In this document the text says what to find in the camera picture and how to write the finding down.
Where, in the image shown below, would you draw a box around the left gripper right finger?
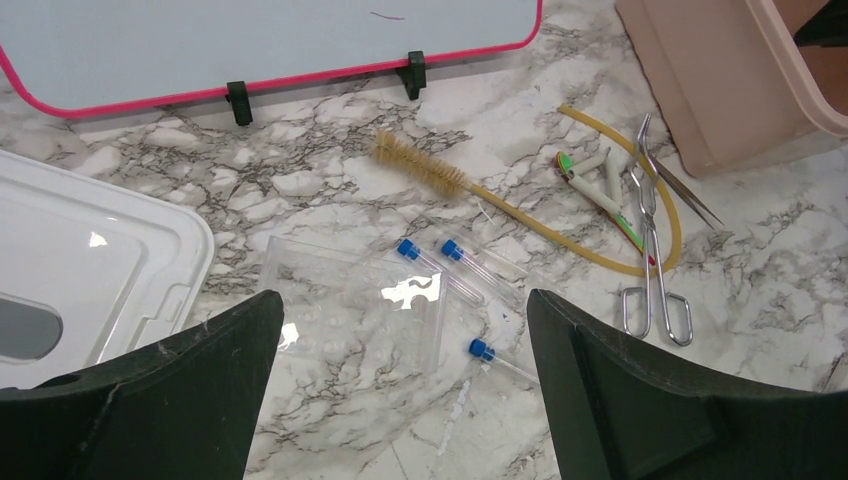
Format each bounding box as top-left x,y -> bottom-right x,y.
527,289 -> 847,479

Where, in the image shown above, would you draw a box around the pink-framed whiteboard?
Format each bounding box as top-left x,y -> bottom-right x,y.
1,1 -> 543,118

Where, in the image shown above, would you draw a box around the yellow rubber tubing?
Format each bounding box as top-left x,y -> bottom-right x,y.
470,104 -> 684,280

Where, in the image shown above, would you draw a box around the pink plastic bin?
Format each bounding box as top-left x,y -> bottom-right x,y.
615,0 -> 847,177

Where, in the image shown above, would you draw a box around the metal tweezers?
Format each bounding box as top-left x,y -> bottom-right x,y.
645,153 -> 724,228

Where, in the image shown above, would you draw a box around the whiteboard stand left foot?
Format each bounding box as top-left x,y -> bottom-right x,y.
225,81 -> 253,126

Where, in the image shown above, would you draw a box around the whiteboard stand foot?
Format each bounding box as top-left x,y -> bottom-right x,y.
225,81 -> 253,126
395,51 -> 427,101

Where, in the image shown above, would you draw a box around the whiteboard stand right foot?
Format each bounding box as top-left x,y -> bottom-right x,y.
395,51 -> 427,101

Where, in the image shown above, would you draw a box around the white ceramic tube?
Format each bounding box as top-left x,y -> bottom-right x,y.
568,176 -> 622,217
566,154 -> 624,208

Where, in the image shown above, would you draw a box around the white plastic bin lid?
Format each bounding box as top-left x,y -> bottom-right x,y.
1,152 -> 215,389

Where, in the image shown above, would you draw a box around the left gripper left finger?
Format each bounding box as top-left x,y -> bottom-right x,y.
1,290 -> 285,479

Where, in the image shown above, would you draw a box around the clear plastic spot plate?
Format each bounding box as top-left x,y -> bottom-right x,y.
258,237 -> 448,373

